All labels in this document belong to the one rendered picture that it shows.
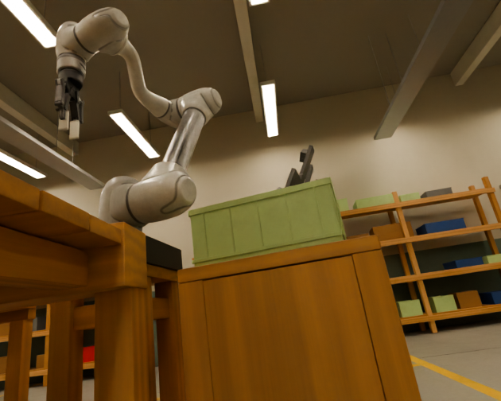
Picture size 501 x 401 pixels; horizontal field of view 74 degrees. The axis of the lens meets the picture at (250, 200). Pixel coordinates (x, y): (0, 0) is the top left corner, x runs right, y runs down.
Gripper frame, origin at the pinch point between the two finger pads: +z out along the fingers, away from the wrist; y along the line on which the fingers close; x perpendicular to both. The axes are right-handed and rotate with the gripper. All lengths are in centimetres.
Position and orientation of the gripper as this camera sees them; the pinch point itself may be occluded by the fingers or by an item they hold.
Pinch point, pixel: (68, 126)
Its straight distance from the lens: 128.0
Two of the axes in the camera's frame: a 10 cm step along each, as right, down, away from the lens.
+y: 0.8, 3.1, 9.5
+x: -9.9, 1.5, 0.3
